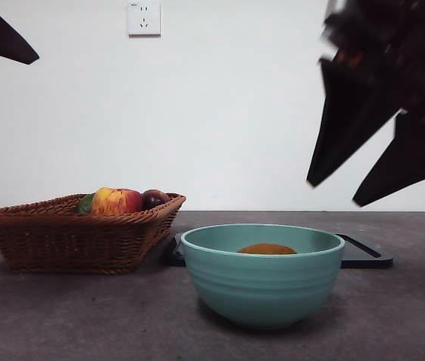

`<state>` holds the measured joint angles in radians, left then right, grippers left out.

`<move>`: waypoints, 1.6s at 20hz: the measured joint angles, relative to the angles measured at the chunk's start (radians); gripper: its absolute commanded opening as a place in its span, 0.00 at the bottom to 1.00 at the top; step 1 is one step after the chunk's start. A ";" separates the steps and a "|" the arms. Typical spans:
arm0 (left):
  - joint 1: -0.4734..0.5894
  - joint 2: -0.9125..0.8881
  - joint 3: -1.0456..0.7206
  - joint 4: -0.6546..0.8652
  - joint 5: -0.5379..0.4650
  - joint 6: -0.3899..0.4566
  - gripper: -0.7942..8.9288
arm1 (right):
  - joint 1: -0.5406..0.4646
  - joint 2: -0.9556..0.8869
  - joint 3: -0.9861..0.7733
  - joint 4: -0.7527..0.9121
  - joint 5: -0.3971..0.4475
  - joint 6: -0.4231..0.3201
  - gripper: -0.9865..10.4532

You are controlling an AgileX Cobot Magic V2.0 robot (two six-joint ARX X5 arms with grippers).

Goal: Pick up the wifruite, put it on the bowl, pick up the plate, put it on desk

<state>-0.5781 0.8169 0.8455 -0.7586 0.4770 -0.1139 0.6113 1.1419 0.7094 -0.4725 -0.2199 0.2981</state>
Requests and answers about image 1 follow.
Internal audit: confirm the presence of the brownish orange round fruit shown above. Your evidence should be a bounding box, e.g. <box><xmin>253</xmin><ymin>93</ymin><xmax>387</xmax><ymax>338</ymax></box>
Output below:
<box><xmin>236</xmin><ymin>242</ymin><xmax>298</xmax><ymax>255</ymax></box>

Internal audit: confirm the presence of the teal ribbed bowl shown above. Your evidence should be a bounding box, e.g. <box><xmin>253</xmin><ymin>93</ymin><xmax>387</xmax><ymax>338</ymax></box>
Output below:
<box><xmin>180</xmin><ymin>223</ymin><xmax>346</xmax><ymax>331</ymax></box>

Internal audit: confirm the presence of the black rectangular tray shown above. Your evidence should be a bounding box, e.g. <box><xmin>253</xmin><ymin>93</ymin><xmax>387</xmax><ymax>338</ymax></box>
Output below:
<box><xmin>162</xmin><ymin>232</ymin><xmax>393</xmax><ymax>269</ymax></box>

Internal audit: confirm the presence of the green avocado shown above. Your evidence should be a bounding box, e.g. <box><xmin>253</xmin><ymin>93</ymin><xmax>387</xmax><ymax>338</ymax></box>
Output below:
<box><xmin>75</xmin><ymin>193</ymin><xmax>96</xmax><ymax>214</ymax></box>

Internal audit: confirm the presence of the dark red plum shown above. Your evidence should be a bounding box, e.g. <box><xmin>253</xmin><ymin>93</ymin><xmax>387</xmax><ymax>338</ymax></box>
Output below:
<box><xmin>140</xmin><ymin>189</ymin><xmax>171</xmax><ymax>211</ymax></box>

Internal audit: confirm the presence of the red yellow apple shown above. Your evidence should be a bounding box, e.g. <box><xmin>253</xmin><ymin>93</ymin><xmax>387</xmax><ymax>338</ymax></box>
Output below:
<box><xmin>91</xmin><ymin>187</ymin><xmax>144</xmax><ymax>216</ymax></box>

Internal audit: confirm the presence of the brown wicker basket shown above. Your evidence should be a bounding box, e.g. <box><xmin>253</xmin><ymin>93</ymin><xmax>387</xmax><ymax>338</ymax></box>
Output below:
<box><xmin>0</xmin><ymin>192</ymin><xmax>187</xmax><ymax>275</ymax></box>

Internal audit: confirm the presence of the white wall socket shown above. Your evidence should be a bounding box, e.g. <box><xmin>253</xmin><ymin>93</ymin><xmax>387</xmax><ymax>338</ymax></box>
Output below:
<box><xmin>128</xmin><ymin>0</ymin><xmax>162</xmax><ymax>38</ymax></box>

